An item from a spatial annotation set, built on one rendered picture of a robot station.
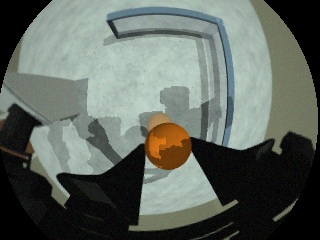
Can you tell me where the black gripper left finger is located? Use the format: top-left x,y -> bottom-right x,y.
56,143 -> 145,227

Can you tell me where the blue-grey l-shaped wall trim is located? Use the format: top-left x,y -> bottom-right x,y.
107,7 -> 235,147

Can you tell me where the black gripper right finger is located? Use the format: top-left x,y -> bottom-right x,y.
189,137 -> 276,207

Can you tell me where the clear l-shaped low wall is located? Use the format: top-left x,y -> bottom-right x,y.
109,15 -> 228,145

